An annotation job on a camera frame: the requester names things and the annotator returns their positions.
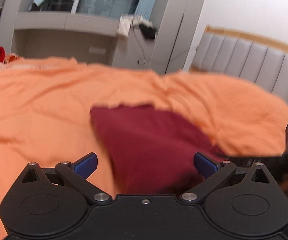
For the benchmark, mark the pink patterned bedsheet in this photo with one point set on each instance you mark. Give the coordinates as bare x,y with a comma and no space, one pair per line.
13,61

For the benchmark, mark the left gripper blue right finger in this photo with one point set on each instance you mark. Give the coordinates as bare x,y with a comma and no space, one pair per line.
215,175

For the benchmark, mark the black garment on sill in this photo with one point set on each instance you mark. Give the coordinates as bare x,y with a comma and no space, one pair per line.
149,33

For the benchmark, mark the white garment on sill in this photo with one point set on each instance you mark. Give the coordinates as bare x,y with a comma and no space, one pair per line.
128,21

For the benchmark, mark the white wall socket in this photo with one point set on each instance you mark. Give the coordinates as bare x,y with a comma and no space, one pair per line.
97,50

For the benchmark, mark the grey wardrobe unit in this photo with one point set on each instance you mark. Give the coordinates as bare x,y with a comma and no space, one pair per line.
38,35

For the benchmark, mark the dark red knit sweater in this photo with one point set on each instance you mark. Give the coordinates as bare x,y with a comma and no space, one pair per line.
151,151

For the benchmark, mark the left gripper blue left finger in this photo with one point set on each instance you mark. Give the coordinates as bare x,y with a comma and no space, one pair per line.
75,175

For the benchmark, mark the grey padded headboard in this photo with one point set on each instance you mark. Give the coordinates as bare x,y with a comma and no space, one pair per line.
258,59

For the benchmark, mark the orange duvet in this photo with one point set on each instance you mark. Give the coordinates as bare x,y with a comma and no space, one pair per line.
45,114

